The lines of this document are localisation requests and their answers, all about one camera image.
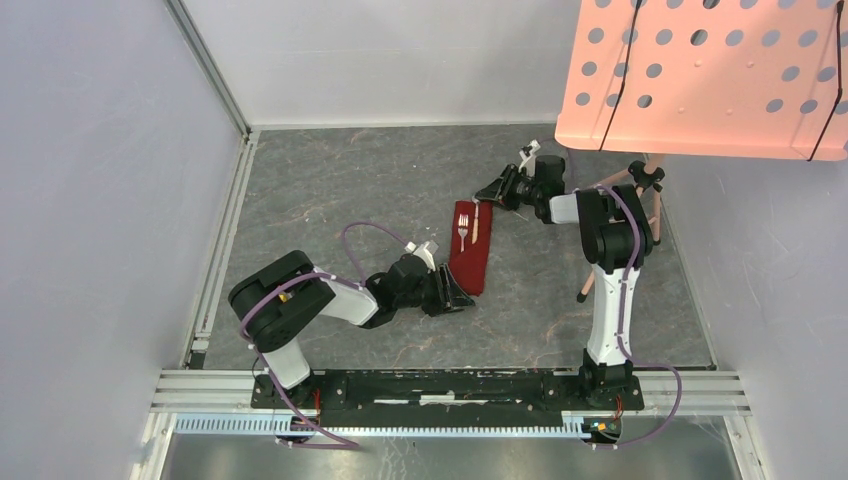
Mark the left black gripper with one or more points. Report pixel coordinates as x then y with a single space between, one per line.
451 297

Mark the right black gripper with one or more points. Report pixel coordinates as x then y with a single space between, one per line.
499 189

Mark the dark red cloth napkin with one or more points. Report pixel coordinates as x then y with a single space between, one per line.
469 267

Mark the metal fork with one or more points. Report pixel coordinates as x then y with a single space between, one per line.
462 230

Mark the wooden handled spoon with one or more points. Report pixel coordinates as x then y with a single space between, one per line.
475 221

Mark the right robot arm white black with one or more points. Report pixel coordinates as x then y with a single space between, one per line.
616 238

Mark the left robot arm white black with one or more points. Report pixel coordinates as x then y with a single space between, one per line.
276 303

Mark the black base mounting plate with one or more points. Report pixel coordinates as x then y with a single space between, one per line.
455 398

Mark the pink perforated stand tray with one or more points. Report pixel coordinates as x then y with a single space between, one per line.
759 79

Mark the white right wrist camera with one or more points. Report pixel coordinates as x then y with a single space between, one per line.
528 155

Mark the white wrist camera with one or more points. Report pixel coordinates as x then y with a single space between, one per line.
425 251
528 155

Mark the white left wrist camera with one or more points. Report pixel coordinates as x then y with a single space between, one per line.
425 251

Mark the white slotted cable duct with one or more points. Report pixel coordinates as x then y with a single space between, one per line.
290 426

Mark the aluminium frame rail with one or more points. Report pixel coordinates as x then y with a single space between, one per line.
193 37

